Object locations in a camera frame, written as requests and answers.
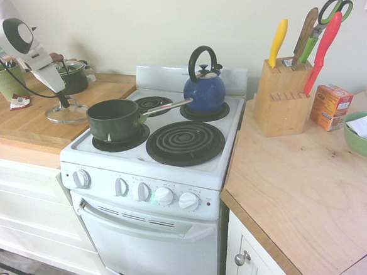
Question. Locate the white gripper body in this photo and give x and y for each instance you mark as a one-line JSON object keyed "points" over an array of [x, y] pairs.
{"points": [[48, 76]]}

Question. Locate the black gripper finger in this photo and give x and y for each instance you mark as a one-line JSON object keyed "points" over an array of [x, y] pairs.
{"points": [[59, 96], [65, 101]]}

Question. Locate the glass pot lid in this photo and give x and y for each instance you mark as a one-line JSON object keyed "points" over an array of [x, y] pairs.
{"points": [[59, 116]]}

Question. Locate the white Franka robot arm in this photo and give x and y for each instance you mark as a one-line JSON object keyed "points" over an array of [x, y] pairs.
{"points": [[0, 37]]}

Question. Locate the green stockpot with lid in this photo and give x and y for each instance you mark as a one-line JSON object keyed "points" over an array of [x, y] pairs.
{"points": [[77, 80]]}

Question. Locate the large oak wooden board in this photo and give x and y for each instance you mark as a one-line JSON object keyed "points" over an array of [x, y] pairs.
{"points": [[40, 122]]}

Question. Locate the small spice jar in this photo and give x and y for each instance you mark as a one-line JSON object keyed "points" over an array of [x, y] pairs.
{"points": [[91, 74]]}

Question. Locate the metal utensils bunch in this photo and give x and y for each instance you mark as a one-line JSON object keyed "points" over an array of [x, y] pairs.
{"points": [[11, 64]]}

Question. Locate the red and white packet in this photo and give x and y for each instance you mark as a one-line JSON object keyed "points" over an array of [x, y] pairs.
{"points": [[18, 102]]}

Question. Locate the green utensil holder cup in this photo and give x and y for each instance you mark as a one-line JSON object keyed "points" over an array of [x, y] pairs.
{"points": [[5, 84]]}

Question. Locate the dark green saucepan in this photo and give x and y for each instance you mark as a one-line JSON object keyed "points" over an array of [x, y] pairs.
{"points": [[113, 120]]}

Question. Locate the white stove knob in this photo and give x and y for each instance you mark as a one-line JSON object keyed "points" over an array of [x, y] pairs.
{"points": [[121, 186], [163, 196], [80, 179], [189, 201], [141, 191]]}

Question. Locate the small black coil burner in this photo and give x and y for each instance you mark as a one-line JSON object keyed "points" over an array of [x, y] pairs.
{"points": [[140, 134], [222, 111], [149, 103]]}

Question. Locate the white drawer cabinet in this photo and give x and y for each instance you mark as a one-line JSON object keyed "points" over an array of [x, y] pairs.
{"points": [[31, 211]]}

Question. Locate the large black coil burner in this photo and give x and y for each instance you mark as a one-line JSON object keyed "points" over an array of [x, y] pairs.
{"points": [[185, 143]]}

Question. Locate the blue tea kettle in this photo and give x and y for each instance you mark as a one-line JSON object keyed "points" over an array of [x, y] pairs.
{"points": [[204, 92]]}

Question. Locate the white electric stove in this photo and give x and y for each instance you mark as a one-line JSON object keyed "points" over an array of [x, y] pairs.
{"points": [[146, 240]]}

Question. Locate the wooden knife block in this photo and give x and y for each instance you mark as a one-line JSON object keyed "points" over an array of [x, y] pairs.
{"points": [[279, 105]]}

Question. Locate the white door cabinet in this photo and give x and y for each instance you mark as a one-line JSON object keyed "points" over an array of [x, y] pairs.
{"points": [[241, 240]]}

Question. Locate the silver cabinet knob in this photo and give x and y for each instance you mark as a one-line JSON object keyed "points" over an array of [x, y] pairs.
{"points": [[241, 258]]}

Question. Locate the orange baking soda box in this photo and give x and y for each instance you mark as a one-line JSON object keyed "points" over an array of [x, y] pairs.
{"points": [[329, 108]]}

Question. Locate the green and black scissors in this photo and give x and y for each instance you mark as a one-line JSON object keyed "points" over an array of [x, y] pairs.
{"points": [[329, 11]]}

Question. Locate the green ceramic bowl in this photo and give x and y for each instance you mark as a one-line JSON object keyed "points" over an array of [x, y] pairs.
{"points": [[360, 148]]}

